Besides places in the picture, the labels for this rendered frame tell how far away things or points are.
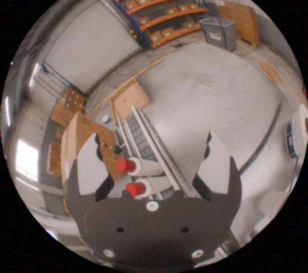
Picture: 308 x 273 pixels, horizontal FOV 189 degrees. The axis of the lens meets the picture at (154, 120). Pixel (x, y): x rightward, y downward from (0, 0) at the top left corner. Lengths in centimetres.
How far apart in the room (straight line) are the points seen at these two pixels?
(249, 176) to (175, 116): 44
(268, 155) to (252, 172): 10
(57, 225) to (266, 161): 74
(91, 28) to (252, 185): 430
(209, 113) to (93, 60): 399
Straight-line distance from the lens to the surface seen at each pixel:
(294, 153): 57
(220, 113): 49
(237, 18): 339
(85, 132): 50
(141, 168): 27
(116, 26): 391
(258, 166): 45
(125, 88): 87
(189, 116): 49
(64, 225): 43
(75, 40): 418
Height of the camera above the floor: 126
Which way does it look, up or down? 52 degrees down
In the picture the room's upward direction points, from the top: 47 degrees counter-clockwise
